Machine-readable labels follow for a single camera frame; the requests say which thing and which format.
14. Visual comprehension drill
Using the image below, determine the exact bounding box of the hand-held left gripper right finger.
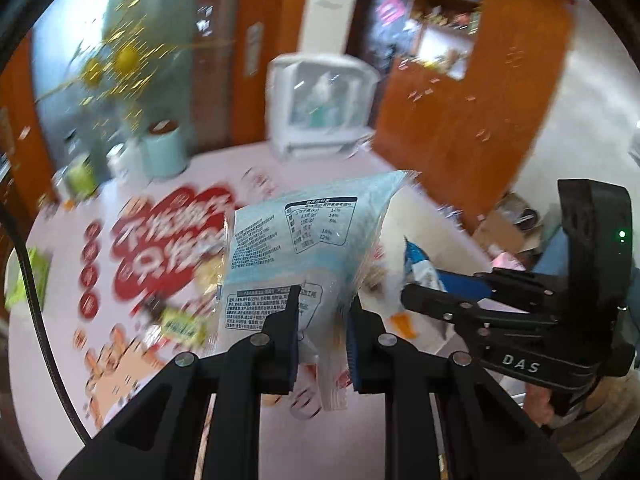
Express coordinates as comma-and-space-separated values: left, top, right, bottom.
347, 295, 581, 480

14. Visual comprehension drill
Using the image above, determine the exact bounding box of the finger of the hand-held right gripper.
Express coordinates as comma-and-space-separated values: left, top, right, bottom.
437, 269, 568, 313
400, 282, 558, 333

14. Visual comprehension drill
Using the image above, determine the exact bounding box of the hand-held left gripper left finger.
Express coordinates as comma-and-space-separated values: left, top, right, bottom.
57, 285, 303, 480

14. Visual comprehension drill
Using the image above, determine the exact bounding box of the blue and white snack packet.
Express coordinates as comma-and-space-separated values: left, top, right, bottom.
380, 237, 451, 341

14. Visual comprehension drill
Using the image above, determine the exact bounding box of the light blue snack packet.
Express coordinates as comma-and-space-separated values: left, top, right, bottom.
220, 170, 421, 411

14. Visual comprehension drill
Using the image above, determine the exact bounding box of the person's right hand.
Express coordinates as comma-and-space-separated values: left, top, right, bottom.
525, 375, 557, 428

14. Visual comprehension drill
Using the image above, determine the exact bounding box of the pink plastic stool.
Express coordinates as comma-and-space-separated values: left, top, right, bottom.
490, 252, 526, 275

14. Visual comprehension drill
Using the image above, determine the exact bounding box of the blue chair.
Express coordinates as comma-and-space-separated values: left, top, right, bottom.
530, 230, 567, 277

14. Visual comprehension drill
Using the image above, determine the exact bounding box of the cardboard box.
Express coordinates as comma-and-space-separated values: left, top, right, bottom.
472, 207, 543, 256

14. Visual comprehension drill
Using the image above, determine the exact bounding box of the green snack packet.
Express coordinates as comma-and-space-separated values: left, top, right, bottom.
160, 307, 211, 346

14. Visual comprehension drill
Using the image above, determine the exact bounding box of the mint green canister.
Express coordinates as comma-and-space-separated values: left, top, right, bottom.
142, 120, 188, 178

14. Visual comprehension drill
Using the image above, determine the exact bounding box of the white storage cabinet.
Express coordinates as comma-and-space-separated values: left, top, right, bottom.
265, 52, 381, 161

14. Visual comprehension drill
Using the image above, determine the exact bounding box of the white bottle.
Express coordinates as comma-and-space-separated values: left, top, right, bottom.
107, 142, 146, 183

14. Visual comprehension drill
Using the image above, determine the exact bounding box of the green jar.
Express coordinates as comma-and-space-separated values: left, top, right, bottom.
65, 157, 98, 201

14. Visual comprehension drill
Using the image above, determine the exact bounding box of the green tissue box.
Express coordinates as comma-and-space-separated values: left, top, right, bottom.
5, 247, 53, 311

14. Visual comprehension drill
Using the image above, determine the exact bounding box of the golden decorative plant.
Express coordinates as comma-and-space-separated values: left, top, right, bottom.
37, 0, 236, 131

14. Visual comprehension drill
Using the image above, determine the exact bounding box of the sliding glass door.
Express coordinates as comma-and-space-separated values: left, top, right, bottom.
30, 0, 246, 161

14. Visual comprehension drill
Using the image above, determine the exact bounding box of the wooden wall cabinet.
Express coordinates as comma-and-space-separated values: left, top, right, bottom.
372, 0, 573, 236

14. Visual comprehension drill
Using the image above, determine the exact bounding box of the black cable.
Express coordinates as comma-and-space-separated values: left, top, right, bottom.
0, 205, 96, 446

